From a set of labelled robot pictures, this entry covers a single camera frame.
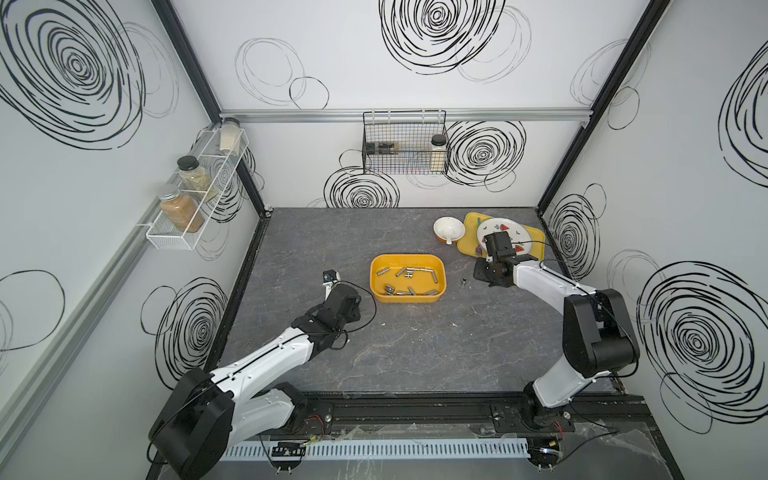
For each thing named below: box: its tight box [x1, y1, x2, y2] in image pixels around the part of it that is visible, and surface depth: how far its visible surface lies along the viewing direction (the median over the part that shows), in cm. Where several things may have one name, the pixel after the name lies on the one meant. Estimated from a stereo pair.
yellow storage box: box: [369, 253, 447, 304], surface depth 101 cm
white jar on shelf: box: [219, 117, 241, 156], surface depth 88 cm
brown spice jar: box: [158, 187, 205, 233], surface depth 66 cm
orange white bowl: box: [433, 216, 466, 245], surface depth 114 cm
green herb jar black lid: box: [177, 155, 218, 202], surface depth 72 cm
